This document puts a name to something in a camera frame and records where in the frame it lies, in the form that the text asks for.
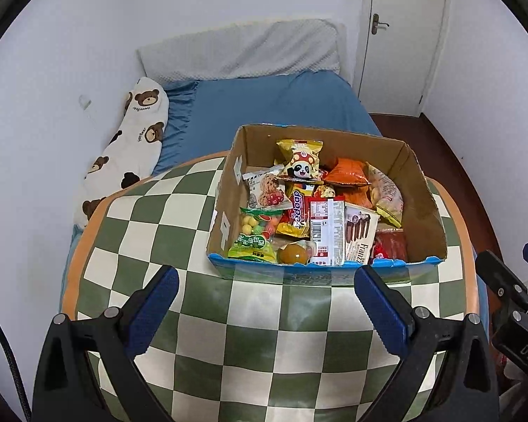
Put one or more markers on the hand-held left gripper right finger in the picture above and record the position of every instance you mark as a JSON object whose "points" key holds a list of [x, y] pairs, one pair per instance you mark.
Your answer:
{"points": [[378, 307]]}

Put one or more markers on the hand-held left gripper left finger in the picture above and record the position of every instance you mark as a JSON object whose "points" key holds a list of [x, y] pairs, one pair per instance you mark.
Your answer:
{"points": [[158, 307]]}

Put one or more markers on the white grey cereal snack packet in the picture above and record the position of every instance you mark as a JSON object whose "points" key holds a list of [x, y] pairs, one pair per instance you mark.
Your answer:
{"points": [[266, 189]]}

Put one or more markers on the cardboard box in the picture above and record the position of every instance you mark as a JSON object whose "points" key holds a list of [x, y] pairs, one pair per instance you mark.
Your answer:
{"points": [[264, 136]]}

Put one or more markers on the red snack packet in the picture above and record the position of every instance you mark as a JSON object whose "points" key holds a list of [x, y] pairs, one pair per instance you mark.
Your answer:
{"points": [[391, 246]]}

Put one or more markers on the chocolate stick biscuit box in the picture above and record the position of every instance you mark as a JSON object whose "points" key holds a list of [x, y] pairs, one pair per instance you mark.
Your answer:
{"points": [[358, 233]]}

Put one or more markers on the white red barcode packet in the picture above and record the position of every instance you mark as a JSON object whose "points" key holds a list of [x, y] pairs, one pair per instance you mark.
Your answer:
{"points": [[328, 233]]}

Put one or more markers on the green white checkered cloth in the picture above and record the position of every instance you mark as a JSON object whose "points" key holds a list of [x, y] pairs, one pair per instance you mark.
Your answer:
{"points": [[167, 211]]}

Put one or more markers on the orange jelly cup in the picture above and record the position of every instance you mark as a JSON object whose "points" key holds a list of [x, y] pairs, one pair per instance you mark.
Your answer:
{"points": [[292, 254]]}

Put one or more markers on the pale peanut snack packet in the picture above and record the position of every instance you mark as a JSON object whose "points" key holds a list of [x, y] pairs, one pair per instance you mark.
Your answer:
{"points": [[385, 193]]}

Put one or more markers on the green candy packet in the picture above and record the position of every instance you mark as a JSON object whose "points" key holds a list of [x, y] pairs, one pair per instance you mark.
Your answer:
{"points": [[255, 237]]}

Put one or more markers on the orange red noodle packet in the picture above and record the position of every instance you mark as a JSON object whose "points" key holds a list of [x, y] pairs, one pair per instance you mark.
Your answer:
{"points": [[297, 211]]}

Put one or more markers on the small red candy packet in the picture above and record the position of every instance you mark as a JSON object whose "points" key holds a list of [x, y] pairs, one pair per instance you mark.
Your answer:
{"points": [[324, 192]]}

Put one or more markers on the orange chip packet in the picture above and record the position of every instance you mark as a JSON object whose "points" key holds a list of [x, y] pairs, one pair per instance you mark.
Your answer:
{"points": [[347, 173]]}

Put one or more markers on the white bear print pillow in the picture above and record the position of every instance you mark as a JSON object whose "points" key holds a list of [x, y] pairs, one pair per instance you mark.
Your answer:
{"points": [[127, 149]]}

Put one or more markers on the yellow mushroom print snack packet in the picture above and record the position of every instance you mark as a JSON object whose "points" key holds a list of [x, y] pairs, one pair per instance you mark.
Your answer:
{"points": [[301, 158]]}

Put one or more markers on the blue bed sheet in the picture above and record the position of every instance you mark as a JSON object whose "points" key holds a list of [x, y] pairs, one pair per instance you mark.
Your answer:
{"points": [[268, 101]]}

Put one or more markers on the white door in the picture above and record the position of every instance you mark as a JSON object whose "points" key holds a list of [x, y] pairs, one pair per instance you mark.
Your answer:
{"points": [[405, 52]]}

